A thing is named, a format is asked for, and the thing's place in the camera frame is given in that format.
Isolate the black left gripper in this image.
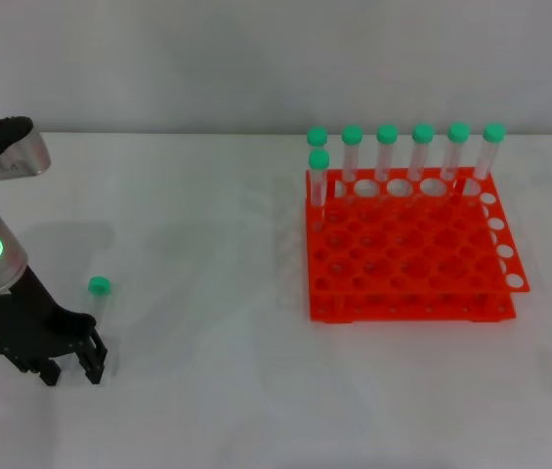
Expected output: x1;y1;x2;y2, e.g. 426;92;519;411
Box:
0;266;109;387

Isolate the green-capped clear test tube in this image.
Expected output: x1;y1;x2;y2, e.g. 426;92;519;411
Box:
341;125;364;201
439;121;471;194
375;123;400;196
79;276;113;377
468;122;507;196
406;123;436;194
306;126;330;162
308;149;331;211

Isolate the orange plastic test tube rack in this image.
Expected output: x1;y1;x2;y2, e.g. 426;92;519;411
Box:
304;167;532;324

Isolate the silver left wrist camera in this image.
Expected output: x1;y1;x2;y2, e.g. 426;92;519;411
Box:
0;115;52;185

